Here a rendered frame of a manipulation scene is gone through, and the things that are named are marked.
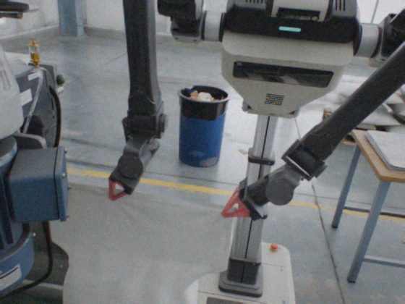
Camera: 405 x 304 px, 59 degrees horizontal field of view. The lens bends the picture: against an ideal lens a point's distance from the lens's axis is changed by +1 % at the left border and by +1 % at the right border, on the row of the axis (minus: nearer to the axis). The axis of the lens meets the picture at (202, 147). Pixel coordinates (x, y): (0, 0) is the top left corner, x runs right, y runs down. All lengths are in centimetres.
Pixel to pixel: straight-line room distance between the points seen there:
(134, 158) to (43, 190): 23
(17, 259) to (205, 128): 254
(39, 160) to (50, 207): 8
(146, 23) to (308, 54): 58
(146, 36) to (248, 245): 118
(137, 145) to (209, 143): 242
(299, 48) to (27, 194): 83
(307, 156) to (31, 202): 53
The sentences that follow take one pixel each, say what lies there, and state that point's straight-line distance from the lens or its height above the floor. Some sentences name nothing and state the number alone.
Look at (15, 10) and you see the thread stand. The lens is 64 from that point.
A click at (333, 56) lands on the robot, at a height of 140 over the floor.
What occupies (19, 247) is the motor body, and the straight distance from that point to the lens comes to 66.
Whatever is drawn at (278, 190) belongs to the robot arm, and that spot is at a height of 120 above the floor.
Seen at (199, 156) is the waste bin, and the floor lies 12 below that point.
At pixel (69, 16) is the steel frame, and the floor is 45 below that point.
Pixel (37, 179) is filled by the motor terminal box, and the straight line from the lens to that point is 57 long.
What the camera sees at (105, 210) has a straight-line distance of 98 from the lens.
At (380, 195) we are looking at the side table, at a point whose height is 62.
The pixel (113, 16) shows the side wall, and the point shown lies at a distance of 941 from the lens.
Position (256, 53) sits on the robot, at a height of 139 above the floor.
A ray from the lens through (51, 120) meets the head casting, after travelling 108.
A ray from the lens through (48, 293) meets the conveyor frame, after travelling 167.
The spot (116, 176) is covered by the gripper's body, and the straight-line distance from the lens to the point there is 86.
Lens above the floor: 158
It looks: 26 degrees down
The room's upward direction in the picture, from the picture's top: 5 degrees clockwise
